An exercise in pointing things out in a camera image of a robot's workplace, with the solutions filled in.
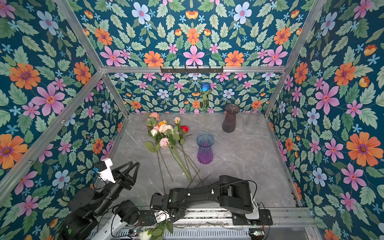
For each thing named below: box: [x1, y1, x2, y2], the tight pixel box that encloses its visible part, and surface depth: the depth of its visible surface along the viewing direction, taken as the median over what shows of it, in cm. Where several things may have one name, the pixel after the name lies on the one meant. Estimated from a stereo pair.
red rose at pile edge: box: [180, 125, 190, 134], surface depth 108 cm
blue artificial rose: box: [199, 82, 212, 136], surface depth 73 cm
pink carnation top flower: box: [149, 112, 160, 121], surface depth 113 cm
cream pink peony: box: [159, 124, 175, 135], surface depth 103 cm
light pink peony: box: [159, 137, 170, 149], surface depth 100 cm
